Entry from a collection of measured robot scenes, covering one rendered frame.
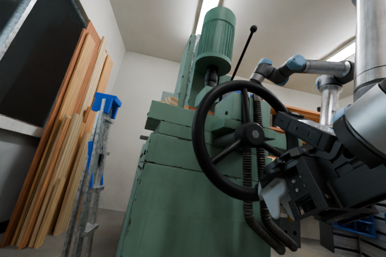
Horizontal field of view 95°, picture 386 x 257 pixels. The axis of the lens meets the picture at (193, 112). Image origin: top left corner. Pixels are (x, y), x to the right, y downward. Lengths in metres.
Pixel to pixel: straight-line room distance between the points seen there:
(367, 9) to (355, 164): 0.32
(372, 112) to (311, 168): 0.09
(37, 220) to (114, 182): 1.39
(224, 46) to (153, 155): 0.59
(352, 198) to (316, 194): 0.03
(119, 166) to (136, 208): 2.60
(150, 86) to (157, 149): 2.89
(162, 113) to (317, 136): 0.42
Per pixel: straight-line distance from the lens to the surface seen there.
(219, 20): 0.97
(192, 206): 0.58
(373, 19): 0.47
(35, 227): 1.99
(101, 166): 1.52
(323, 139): 0.27
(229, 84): 0.45
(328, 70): 1.21
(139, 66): 3.62
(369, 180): 0.24
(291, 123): 0.31
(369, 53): 0.42
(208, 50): 0.85
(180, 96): 0.98
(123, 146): 3.15
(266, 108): 0.62
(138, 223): 0.56
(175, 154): 0.55
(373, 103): 0.23
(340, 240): 1.01
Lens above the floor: 0.70
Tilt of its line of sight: 19 degrees up
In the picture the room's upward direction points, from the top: 10 degrees clockwise
